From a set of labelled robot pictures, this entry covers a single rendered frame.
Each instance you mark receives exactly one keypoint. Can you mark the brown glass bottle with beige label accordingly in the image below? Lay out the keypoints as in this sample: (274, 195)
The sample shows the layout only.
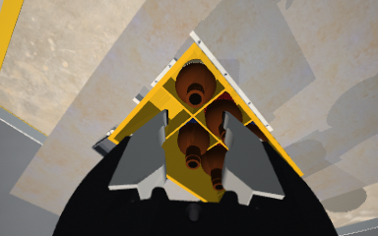
(195, 84)

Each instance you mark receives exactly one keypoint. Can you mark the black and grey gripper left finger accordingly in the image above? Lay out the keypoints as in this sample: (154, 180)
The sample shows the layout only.
(129, 172)

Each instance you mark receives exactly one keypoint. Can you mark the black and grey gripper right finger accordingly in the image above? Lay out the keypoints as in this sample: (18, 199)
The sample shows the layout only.
(264, 180)

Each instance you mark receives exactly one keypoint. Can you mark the yellow crate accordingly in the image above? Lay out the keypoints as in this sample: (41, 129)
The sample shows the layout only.
(163, 96)

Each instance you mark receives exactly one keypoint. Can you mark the grey rectangular tray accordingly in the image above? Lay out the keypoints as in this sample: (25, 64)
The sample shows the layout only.
(105, 146)

